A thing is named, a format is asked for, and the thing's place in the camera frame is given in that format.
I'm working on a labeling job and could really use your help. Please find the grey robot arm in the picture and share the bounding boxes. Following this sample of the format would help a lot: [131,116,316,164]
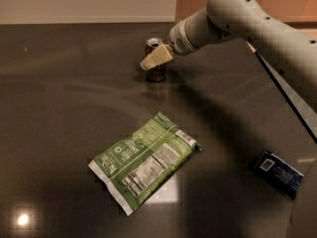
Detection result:
[166,0,317,238]

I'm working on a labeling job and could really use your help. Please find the dark blue snack packet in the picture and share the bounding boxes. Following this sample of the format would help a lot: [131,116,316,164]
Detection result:
[250,151,304,199]

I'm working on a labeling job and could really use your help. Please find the green chip bag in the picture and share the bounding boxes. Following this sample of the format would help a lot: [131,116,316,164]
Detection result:
[88,112,201,215]

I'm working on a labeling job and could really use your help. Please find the orange soda can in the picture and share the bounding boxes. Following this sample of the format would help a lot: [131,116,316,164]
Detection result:
[145,38,166,82]

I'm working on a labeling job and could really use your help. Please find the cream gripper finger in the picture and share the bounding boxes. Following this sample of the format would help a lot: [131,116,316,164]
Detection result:
[140,44,173,70]

